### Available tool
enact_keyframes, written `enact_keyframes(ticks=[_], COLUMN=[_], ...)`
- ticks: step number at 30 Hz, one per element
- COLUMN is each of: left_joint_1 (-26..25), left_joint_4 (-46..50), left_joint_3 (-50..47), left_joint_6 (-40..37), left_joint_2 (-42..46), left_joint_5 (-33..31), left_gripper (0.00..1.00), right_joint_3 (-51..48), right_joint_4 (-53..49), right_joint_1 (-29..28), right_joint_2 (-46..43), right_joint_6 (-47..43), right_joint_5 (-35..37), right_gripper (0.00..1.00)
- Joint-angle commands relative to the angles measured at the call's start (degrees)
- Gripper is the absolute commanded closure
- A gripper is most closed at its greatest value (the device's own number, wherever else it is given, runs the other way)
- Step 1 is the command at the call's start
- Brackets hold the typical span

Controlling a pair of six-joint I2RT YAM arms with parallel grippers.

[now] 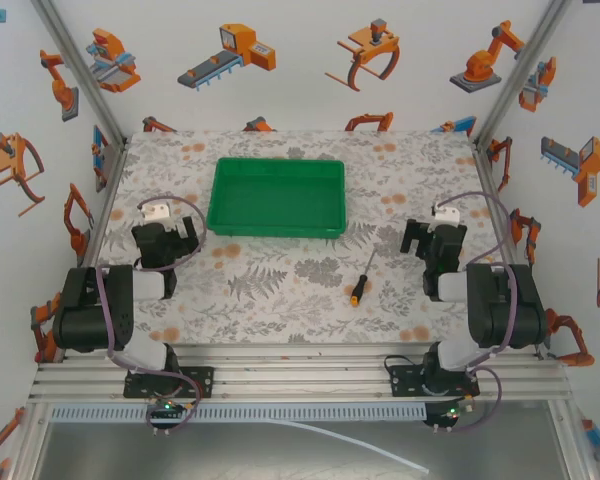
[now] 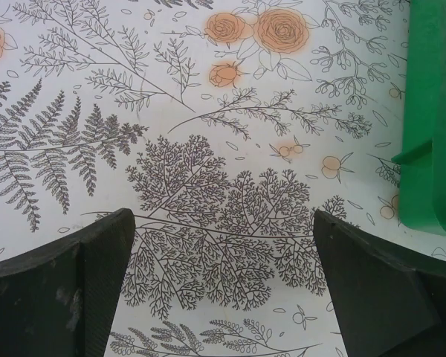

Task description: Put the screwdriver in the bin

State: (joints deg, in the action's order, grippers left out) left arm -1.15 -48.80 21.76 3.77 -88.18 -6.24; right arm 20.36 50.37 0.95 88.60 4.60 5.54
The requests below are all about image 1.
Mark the black base plate left arm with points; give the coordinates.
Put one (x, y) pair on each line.
(200, 382)

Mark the black base plate right arm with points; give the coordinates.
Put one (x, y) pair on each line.
(404, 382)

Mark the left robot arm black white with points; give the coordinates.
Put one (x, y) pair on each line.
(87, 312)

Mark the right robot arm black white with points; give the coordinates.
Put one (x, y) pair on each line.
(505, 310)

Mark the green plastic bin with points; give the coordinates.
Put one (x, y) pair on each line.
(277, 200)

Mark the floral patterned table mat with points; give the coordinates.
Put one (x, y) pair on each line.
(290, 295)

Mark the circuit board with green light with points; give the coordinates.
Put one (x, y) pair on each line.
(167, 409)
(447, 415)

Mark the white plastic tube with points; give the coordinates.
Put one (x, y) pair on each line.
(380, 447)

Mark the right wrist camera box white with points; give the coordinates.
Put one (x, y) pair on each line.
(446, 214)

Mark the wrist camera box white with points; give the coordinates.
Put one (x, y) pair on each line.
(156, 211)
(446, 214)

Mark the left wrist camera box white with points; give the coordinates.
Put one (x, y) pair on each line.
(156, 211)

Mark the aluminium side rail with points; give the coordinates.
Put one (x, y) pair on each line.
(105, 205)
(500, 200)

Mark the aluminium rail base frame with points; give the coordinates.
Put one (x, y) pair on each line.
(300, 372)

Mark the aluminium corner post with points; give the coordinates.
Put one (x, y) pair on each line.
(82, 75)
(520, 75)

